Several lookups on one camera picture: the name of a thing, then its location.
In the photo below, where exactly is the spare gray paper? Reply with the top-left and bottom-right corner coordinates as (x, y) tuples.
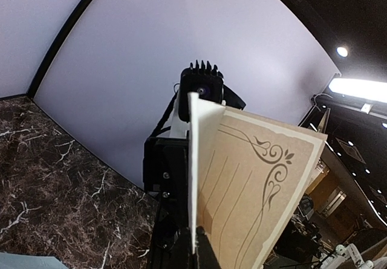
(188, 92), (327, 268)

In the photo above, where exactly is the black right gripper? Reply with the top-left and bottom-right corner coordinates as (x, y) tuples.
(143, 137), (189, 268)

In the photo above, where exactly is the black right corner frame post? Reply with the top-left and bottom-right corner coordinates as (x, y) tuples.
(26, 0), (93, 99)

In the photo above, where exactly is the light blue paper envelope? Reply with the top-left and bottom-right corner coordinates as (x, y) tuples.
(1, 253), (68, 269)

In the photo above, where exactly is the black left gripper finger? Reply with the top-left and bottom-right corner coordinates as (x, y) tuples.
(174, 225), (227, 269)

